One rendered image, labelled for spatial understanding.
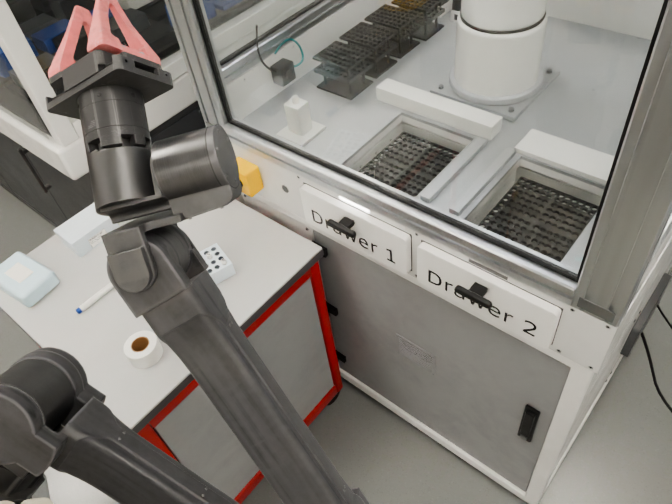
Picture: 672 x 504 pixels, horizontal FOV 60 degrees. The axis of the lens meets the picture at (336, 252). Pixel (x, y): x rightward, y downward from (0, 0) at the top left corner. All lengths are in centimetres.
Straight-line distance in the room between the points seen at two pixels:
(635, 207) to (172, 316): 62
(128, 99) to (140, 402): 80
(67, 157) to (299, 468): 128
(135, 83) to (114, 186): 10
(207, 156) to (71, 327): 99
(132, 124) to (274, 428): 31
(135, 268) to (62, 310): 97
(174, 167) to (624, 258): 66
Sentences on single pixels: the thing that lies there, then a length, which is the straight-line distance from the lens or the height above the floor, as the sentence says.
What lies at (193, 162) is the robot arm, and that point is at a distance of 50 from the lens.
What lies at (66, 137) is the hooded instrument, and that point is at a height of 93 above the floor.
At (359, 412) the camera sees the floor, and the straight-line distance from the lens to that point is 198.
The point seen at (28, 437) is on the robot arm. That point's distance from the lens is 63.
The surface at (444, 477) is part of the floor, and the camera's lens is 189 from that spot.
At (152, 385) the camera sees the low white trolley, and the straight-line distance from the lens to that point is 126.
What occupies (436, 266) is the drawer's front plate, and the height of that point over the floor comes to 90.
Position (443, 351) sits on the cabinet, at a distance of 143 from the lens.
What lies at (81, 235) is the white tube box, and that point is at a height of 81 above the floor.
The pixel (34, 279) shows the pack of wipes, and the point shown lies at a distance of 153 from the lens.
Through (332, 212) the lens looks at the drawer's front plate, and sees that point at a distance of 126.
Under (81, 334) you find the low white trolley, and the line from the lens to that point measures 141.
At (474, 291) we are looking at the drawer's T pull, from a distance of 109.
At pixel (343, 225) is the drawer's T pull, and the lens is 121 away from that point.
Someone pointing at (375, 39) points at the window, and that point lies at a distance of 97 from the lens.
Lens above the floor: 177
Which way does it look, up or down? 47 degrees down
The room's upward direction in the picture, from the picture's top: 9 degrees counter-clockwise
